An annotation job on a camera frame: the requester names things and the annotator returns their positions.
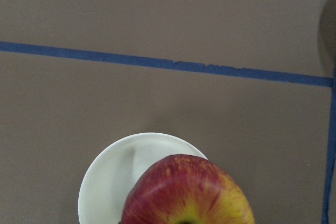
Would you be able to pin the red yellow apple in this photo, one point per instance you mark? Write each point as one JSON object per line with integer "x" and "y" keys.
{"x": 186, "y": 189}

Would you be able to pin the white bowl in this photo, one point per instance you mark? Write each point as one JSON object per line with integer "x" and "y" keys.
{"x": 114, "y": 172}

